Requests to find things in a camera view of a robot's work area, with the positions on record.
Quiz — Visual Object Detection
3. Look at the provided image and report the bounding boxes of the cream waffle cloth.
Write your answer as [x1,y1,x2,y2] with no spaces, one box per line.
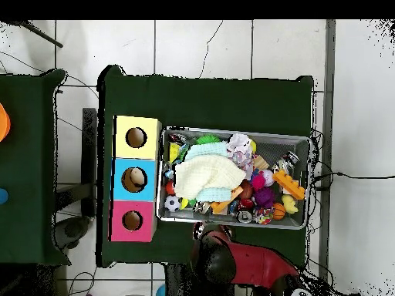
[174,153,247,200]

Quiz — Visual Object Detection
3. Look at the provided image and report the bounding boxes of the long orange toy brick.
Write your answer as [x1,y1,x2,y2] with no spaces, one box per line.
[211,185,245,215]

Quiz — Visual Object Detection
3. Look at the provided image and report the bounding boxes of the wooden box three holes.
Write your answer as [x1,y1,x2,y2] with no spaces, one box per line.
[108,115,163,243]

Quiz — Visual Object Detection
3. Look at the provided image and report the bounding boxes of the shallow mesh bin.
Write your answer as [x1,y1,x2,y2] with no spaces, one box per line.
[155,126,312,230]

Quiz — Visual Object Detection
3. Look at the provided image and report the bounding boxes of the mint waffle cloth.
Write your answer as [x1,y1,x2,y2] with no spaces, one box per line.
[184,142,232,203]

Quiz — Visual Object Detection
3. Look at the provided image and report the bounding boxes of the green spiky ball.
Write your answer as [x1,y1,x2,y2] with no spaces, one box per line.
[196,134,222,146]

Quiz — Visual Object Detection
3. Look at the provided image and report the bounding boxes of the crumpled printed white wrapper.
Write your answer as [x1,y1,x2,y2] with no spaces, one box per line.
[226,133,256,180]

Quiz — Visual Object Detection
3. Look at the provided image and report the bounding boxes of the small soccer ball toy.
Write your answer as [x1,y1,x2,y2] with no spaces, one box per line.
[164,194,182,213]

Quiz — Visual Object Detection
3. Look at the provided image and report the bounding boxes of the white baseball toy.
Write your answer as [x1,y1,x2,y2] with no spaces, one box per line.
[260,169,275,187]

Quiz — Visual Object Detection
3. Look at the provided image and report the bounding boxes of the purple spiky ball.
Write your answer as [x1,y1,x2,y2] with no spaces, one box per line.
[253,187,276,210]

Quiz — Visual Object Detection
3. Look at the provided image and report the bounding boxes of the small basketball toy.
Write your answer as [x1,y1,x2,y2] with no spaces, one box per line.
[272,202,287,221]

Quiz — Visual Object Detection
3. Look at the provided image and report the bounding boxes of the large orange toy brick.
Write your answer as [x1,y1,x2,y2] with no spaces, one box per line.
[272,168,306,200]

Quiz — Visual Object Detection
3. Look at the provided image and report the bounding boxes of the yellow plush toy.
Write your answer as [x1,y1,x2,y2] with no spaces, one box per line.
[281,193,299,214]

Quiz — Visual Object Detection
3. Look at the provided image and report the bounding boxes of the black upright panel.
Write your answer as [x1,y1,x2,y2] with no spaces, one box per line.
[81,107,98,217]

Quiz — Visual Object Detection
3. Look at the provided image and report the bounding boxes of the green cloth side table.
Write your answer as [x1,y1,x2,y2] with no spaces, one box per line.
[0,69,70,266]

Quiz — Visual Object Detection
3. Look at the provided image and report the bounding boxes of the orange round object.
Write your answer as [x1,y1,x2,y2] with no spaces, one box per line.
[0,103,12,143]

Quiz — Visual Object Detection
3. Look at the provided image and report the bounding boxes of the thin dark rod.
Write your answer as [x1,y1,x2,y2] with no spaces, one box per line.
[12,20,64,49]

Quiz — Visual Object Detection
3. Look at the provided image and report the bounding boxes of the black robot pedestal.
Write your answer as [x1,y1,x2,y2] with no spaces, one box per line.
[164,263,198,296]

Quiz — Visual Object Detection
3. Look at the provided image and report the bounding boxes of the black cable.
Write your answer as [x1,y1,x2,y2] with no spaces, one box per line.
[311,170,395,190]

